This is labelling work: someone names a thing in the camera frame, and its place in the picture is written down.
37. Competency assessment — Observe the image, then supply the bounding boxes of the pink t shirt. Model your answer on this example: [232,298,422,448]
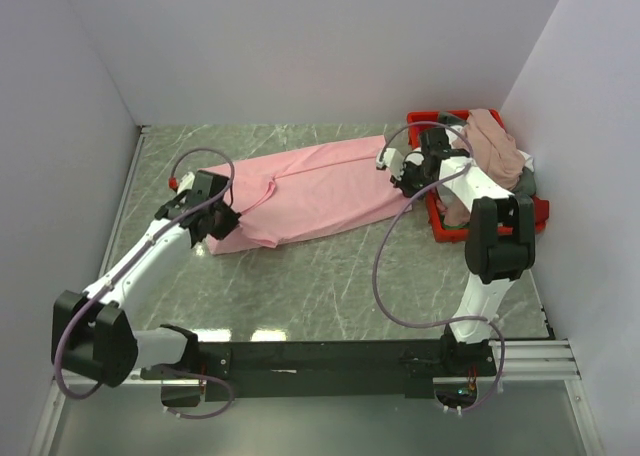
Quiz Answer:
[207,135,406,255]

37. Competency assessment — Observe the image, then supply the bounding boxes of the white t shirt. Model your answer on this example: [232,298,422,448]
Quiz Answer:
[453,113,534,191]

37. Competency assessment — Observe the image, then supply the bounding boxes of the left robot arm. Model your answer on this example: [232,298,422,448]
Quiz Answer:
[51,170,240,388]

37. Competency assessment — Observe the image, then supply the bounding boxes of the beige t shirt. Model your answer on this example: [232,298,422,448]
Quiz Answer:
[437,109,526,229]

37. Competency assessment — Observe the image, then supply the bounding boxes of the aluminium frame rail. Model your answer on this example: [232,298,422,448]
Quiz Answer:
[49,125,584,456]

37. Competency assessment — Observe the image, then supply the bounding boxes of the green garment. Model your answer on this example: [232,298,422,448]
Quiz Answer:
[442,222,469,230]

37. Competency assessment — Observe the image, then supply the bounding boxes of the red garment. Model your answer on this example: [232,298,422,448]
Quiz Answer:
[532,196,550,233]

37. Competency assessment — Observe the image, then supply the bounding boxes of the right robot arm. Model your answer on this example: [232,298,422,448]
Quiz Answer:
[376,122,535,375]

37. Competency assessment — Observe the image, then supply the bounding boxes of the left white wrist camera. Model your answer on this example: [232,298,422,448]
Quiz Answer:
[168,172,195,194]

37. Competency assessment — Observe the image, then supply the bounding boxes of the black base beam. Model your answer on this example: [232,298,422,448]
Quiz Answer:
[141,335,499,402]

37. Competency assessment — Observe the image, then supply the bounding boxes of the red plastic bin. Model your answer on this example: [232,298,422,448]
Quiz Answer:
[406,111,550,243]

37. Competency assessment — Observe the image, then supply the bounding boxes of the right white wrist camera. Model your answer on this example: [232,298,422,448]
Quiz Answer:
[375,148,404,179]

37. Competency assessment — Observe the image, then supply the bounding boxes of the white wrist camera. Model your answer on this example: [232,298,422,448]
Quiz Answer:
[168,172,195,194]
[375,148,404,179]

